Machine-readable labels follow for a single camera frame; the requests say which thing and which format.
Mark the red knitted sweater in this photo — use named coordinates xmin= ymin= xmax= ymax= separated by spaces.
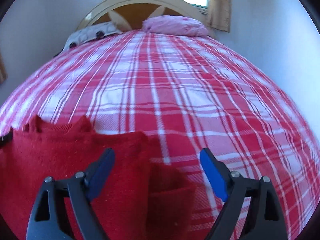
xmin=1 ymin=116 xmax=195 ymax=239

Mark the yellow curtain side window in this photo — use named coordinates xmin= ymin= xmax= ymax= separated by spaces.
xmin=0 ymin=55 xmax=8 ymax=83

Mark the white black patterned pillow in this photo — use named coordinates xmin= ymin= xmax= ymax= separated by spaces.
xmin=62 ymin=22 xmax=123 ymax=51

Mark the red white plaid bedspread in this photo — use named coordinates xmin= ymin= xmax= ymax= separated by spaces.
xmin=1 ymin=30 xmax=319 ymax=239

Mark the cream wooden headboard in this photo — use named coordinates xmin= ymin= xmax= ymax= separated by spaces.
xmin=77 ymin=0 xmax=206 ymax=31

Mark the pink pillow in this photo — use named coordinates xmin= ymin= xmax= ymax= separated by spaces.
xmin=142 ymin=15 xmax=209 ymax=37

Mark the yellow curtain centre right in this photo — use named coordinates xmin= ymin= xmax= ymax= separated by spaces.
xmin=207 ymin=0 xmax=232 ymax=33

